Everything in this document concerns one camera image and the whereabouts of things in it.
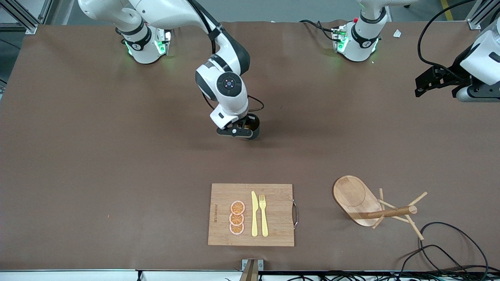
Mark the yellow plastic knife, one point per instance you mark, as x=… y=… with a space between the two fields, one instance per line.
x=254 y=214

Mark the wooden cup rack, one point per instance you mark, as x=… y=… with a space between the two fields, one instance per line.
x=353 y=195

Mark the bamboo cutting board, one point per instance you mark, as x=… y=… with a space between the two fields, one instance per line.
x=277 y=210

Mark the yellow plastic fork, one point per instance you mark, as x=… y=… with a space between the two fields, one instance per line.
x=264 y=220

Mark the dark green cup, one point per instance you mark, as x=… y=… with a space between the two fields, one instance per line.
x=256 y=124

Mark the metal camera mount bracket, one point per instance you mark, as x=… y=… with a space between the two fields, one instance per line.
x=252 y=269

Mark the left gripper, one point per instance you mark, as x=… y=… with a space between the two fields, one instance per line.
x=454 y=76

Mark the orange slice toy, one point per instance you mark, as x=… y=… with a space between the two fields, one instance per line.
x=236 y=228
x=237 y=207
x=236 y=219

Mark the white paper scrap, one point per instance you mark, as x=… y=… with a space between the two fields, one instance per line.
x=397 y=34

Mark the aluminium frame profile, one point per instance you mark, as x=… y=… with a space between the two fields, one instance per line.
x=473 y=24
x=29 y=27

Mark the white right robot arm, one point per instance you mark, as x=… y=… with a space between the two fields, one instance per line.
x=175 y=11

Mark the brown table cover sheet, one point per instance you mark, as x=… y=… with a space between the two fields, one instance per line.
x=117 y=175

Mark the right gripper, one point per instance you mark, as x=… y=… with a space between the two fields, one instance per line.
x=253 y=122

